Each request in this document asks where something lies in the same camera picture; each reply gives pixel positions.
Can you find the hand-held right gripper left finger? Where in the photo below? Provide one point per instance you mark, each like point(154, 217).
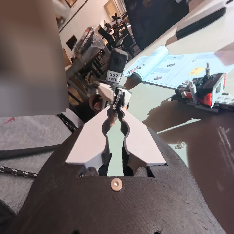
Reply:
point(87, 144)

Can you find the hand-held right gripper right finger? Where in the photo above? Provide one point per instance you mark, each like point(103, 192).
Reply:
point(144, 144)

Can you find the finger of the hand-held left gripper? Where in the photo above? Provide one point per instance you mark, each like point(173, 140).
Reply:
point(107, 93)
point(127, 98)

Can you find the person's left hand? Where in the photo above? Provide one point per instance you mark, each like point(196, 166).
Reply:
point(96, 104)

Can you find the black office chair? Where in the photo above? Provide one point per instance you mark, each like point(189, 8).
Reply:
point(117, 40)

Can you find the grey table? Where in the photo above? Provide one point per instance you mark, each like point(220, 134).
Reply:
point(82, 64)

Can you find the black bag in plastic wrap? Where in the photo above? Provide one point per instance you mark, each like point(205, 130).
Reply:
point(86, 40)

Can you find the light blue instruction booklet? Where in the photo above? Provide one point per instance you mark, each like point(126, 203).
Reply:
point(179, 67)

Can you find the toy brick truck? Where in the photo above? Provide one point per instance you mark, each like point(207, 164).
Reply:
point(204, 91)

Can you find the black rectangular device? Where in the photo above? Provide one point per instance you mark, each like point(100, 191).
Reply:
point(199, 23)

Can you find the black zippered bag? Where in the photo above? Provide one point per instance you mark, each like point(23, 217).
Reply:
point(5, 212)

